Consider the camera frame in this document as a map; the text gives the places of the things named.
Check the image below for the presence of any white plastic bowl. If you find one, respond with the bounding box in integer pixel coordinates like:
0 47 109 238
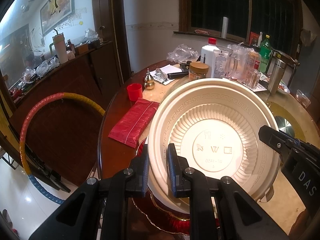
147 79 280 213

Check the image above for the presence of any silver round turntable disc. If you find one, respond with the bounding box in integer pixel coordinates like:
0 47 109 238
274 116 295 138

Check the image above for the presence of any gold glitter round placemat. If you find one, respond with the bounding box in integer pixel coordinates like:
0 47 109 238
266 101 305 141

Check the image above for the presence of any red tissue packet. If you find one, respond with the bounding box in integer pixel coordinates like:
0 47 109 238
108 98 159 148

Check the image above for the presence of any clear plastic food container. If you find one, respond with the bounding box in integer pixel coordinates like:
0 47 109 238
295 89 311 109

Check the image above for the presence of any blue white food plate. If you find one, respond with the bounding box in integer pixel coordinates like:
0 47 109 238
277 80 290 94

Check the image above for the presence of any small glass liquor bottle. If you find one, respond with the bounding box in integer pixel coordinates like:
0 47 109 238
248 68 261 89

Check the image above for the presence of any steel thermos flask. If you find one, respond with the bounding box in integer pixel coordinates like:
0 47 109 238
267 57 287 94

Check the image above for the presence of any red plastic cup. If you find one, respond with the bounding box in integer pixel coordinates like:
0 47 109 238
127 83 143 102

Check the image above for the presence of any bagged red can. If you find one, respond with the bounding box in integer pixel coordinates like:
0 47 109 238
244 48 261 81

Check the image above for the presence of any small gold gourd ornament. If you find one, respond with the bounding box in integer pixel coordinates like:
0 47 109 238
144 68 155 90

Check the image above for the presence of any clear glass pitcher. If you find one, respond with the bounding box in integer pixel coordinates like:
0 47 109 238
225 43 254 83

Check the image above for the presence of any green soda bottle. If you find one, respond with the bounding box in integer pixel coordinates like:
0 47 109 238
259 35 272 73

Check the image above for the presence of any white bottle red cap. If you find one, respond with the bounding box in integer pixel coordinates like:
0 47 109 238
200 37 233 78

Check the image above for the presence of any black remote control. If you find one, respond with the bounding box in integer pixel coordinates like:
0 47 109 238
167 72 189 80

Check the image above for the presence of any brown lidded jar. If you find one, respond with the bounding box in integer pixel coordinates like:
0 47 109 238
188 62 209 81

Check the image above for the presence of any multicoloured hula hoop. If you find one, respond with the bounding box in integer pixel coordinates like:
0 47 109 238
20 92 105 205

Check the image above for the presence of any white roll on sill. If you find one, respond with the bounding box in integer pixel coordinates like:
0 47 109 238
221 17 228 39

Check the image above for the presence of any crumpled clear plastic bag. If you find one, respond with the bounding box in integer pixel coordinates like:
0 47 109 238
167 44 199 63

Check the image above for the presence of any white tumbler with handle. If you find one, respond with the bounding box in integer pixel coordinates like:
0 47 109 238
49 29 68 64

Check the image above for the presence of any framed wall painting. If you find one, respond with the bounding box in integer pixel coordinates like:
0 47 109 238
40 0 74 36

